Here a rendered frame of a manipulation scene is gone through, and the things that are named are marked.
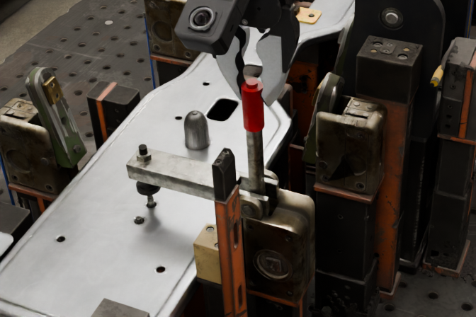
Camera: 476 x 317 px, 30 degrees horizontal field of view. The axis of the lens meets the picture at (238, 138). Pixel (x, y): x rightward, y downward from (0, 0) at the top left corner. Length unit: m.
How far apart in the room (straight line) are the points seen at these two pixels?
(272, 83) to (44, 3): 2.77
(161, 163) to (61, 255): 0.15
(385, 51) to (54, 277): 0.47
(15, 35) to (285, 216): 2.55
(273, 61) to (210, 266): 0.23
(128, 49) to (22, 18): 1.64
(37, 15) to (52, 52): 1.57
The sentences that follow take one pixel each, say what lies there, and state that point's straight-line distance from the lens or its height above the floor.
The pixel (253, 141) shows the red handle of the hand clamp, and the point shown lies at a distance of 0.91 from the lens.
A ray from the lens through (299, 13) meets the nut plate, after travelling 1.40.
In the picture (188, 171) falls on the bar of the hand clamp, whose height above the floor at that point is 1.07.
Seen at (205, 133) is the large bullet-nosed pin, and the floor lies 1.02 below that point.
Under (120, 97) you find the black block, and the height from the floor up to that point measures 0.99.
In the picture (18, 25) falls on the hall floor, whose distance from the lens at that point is 3.48.
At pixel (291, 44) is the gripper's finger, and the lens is 0.83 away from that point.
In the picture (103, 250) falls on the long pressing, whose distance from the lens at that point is 1.02.
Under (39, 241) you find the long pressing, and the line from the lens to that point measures 1.05.
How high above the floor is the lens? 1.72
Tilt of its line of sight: 39 degrees down
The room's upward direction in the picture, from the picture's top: 4 degrees counter-clockwise
